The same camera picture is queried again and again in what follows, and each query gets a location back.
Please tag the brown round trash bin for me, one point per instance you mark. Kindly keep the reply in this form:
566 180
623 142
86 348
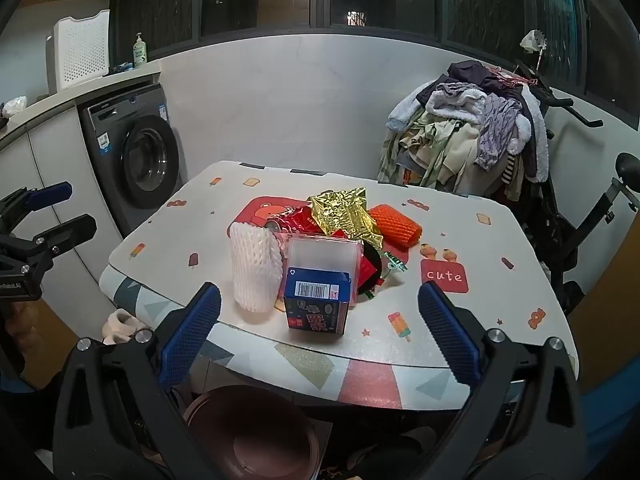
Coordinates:
250 435

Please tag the gold foil wrapper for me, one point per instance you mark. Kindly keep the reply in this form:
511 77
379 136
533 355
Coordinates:
345 215

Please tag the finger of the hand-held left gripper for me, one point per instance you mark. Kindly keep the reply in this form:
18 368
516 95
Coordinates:
67 232
50 195

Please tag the white counter cabinet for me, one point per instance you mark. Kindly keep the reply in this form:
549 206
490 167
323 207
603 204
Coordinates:
50 150

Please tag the blue cardboard carton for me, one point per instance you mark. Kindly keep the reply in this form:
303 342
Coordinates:
315 310

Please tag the grey front-load washing machine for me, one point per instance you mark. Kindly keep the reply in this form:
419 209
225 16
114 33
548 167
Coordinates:
150 160

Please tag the black exercise bike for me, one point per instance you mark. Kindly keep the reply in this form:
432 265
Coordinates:
555 220

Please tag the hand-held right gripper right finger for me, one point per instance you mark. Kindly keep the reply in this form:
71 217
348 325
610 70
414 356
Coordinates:
447 332

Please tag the pile of clothes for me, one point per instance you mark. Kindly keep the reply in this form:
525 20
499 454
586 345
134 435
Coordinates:
460 135

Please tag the printed cartoon table mat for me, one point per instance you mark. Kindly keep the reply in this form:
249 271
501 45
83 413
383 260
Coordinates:
500 260

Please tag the white perforated laundry basket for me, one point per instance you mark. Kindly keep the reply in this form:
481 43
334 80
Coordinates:
80 50

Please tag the pump soap bottle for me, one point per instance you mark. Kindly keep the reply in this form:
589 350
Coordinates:
140 52

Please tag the orange foam fruit net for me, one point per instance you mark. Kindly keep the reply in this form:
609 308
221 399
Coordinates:
397 225

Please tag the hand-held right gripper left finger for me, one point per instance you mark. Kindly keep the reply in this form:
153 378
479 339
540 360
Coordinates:
192 330

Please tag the clear plastic box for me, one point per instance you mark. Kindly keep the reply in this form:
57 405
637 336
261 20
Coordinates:
322 255

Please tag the black red snack packet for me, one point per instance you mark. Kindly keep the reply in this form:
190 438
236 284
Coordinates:
370 270

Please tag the green candy wrapper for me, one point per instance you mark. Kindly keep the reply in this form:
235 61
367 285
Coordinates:
395 262

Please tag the white hanging rag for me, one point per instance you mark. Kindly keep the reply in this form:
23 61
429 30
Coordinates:
531 41

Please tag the white crumpled bag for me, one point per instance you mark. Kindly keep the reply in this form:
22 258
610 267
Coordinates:
14 106

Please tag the grey flat board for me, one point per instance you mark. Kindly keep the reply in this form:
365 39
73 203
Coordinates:
322 450

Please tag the white fluffy slipper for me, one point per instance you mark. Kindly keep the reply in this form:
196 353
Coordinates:
120 325

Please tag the white foam fruit net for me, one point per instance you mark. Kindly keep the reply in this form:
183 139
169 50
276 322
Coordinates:
255 270

